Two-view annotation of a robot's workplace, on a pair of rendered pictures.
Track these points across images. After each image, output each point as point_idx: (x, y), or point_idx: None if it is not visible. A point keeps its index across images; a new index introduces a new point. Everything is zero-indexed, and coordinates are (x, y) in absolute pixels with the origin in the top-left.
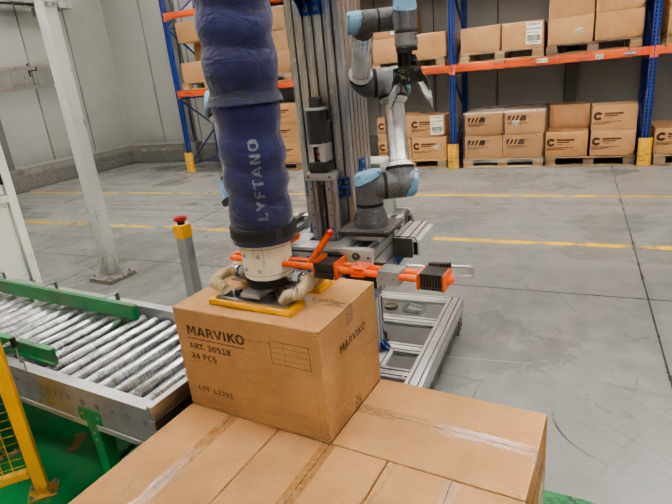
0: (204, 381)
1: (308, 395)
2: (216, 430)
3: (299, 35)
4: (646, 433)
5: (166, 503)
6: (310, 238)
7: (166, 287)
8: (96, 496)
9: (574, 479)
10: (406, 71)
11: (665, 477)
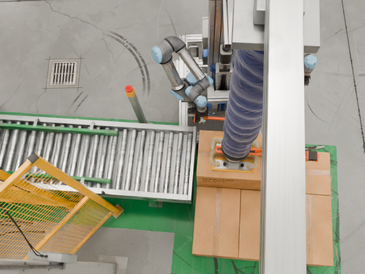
0: (206, 184)
1: (258, 186)
2: (218, 197)
3: (218, 19)
4: (343, 102)
5: (225, 233)
6: (213, 88)
7: (34, 37)
8: (199, 238)
9: (320, 136)
10: (304, 82)
11: (350, 125)
